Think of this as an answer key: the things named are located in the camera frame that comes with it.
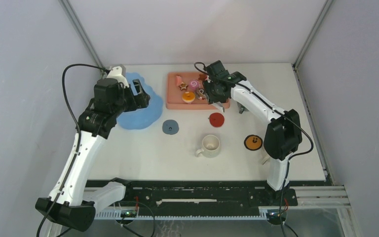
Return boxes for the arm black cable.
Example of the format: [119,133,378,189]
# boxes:
[194,62,314,237]
[36,64,156,237]

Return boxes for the iced star cookie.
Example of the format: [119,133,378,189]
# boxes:
[178,82,189,91]

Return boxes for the pink cake slice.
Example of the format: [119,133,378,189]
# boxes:
[175,75,183,86]

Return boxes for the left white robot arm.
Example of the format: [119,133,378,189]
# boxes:
[35,65,150,232]

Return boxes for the blue-grey round coaster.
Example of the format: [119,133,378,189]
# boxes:
[162,119,179,135]

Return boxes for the brown swirl roll cake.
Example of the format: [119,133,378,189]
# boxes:
[194,88,207,100]

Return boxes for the pink dessert tray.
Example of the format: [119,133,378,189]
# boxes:
[166,72,215,110]

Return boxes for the dark green ceramic mug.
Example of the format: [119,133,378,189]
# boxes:
[237,102,249,114]

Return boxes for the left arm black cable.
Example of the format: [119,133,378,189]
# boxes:
[36,64,156,237]

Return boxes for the blue three-tier cake stand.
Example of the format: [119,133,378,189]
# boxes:
[117,72,163,130]

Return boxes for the red round coaster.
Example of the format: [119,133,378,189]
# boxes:
[209,113,225,128]

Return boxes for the cream ceramic mug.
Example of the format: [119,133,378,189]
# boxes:
[194,134,221,158]

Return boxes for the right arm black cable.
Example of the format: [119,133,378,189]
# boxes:
[194,62,314,237]

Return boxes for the metal serving tongs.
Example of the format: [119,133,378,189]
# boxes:
[198,91,225,113]

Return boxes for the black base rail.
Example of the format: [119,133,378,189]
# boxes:
[84,179,299,218]

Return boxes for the orange round coaster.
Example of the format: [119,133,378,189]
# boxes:
[243,134,263,151]

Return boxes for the pink swirl roll cake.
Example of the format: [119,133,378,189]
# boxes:
[189,79,201,91]

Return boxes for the floral mug green inside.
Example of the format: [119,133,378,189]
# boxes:
[261,154,270,165]

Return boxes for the orange glazed donut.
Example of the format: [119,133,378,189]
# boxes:
[181,91,196,104]

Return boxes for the brown star cookie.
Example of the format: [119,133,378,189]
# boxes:
[198,74,208,82]

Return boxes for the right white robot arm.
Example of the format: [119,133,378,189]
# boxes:
[202,60,303,205]

